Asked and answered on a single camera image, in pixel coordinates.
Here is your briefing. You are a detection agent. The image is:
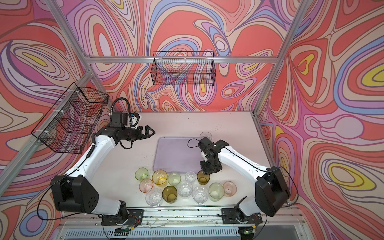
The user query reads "amber brown glass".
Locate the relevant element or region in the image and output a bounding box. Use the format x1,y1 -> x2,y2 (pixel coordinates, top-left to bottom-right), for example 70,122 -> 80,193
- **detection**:
197,171 -> 211,186

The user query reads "large pale green glass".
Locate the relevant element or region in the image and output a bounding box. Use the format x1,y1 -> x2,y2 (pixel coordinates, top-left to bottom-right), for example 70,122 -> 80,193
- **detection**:
209,183 -> 225,202

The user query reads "pink glass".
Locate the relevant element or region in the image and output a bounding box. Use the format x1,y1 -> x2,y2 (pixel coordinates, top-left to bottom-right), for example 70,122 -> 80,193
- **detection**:
223,181 -> 237,197
139,179 -> 154,193

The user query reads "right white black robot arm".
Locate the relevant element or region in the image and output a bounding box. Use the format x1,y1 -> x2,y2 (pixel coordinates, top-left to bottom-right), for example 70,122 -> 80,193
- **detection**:
198,138 -> 291,223

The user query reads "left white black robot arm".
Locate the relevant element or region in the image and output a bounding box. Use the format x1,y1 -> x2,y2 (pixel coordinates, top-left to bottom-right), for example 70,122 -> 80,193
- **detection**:
51,126 -> 156,219

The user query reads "lavender rectangular plastic tray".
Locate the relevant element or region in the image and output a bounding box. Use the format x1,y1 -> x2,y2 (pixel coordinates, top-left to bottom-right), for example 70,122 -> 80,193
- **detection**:
153,137 -> 204,174

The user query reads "small clear glass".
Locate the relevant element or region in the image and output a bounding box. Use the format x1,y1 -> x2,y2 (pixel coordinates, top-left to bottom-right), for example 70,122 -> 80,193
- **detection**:
185,172 -> 197,183

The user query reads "bright green glass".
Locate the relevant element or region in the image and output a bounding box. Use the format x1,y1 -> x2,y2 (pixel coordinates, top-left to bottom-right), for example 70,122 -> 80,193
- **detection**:
135,168 -> 149,181

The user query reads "pale green small glass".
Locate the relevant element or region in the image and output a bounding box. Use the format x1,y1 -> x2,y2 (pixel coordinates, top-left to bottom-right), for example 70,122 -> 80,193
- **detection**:
168,173 -> 181,186

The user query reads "yellow glass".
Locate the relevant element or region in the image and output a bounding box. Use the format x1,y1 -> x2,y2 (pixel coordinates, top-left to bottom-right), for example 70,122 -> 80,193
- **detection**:
152,170 -> 168,188

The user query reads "olive dark glass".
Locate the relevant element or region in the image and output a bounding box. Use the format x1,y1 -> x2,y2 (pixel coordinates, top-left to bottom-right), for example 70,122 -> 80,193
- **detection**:
162,186 -> 178,204

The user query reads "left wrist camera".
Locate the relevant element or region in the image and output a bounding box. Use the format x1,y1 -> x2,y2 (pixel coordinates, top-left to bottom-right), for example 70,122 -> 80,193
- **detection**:
109,112 -> 141,128

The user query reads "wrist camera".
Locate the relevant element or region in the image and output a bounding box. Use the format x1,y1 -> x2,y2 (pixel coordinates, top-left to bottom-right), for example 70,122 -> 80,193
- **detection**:
109,112 -> 141,128
198,137 -> 214,153

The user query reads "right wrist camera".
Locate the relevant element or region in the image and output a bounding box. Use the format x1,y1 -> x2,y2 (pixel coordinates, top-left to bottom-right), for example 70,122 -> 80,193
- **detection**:
198,137 -> 214,153

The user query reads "black wire basket left wall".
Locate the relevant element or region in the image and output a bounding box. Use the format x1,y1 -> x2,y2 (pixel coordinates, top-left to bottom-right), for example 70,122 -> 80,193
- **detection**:
31,83 -> 109,154

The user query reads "black wire basket wall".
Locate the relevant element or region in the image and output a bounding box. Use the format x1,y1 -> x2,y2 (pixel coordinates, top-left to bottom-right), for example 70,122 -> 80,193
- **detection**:
31,83 -> 109,154
151,51 -> 216,86

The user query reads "aluminium front rail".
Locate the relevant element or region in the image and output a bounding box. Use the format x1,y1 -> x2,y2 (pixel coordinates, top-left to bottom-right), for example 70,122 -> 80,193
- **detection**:
59,206 -> 307,229

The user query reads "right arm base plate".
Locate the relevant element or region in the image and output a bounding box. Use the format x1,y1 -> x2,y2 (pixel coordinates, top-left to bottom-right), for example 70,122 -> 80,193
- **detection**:
218,208 -> 263,226

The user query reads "black wire basket back wall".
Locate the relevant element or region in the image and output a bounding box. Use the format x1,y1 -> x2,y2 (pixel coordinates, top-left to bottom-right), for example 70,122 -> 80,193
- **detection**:
151,51 -> 216,86

